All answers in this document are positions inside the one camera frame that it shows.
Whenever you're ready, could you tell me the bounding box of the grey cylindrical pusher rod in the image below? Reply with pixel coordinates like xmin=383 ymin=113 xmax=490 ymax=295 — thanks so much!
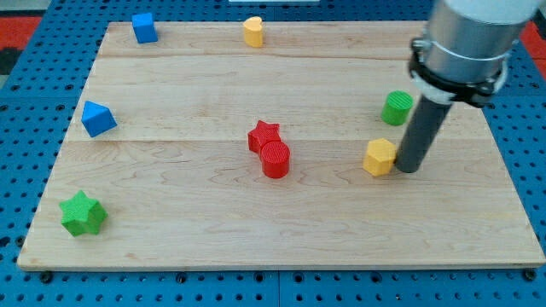
xmin=395 ymin=96 xmax=452 ymax=173

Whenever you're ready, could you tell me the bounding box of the yellow hexagon block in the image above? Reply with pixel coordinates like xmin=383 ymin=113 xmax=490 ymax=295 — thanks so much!
xmin=363 ymin=138 xmax=397 ymax=177

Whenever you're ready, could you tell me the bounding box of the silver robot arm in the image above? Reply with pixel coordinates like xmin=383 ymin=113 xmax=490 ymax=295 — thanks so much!
xmin=395 ymin=0 xmax=542 ymax=173

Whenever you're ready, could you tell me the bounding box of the red star block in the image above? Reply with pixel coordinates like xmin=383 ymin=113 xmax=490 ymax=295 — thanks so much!
xmin=247 ymin=120 xmax=281 ymax=154

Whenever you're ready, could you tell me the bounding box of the green star block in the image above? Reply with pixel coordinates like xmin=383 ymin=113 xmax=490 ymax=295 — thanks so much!
xmin=59 ymin=190 xmax=108 ymax=237

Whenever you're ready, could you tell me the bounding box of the green cylinder block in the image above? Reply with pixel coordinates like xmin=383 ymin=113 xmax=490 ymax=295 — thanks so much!
xmin=380 ymin=90 xmax=413 ymax=126

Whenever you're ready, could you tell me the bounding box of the red cylinder block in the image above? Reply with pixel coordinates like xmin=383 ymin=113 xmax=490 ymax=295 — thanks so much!
xmin=260 ymin=141 xmax=290 ymax=179

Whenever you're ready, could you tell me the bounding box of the yellow heart block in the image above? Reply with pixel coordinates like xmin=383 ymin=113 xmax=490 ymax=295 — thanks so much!
xmin=243 ymin=16 xmax=264 ymax=48

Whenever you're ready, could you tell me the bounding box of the wooden board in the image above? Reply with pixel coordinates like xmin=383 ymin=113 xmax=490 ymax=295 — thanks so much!
xmin=18 ymin=21 xmax=545 ymax=271

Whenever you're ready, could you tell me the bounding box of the blue cube block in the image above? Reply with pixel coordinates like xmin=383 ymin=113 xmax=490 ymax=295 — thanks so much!
xmin=131 ymin=13 xmax=158 ymax=43

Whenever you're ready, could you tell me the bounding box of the blue triangular prism block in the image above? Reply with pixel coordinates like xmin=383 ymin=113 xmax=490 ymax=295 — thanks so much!
xmin=81 ymin=101 xmax=117 ymax=137

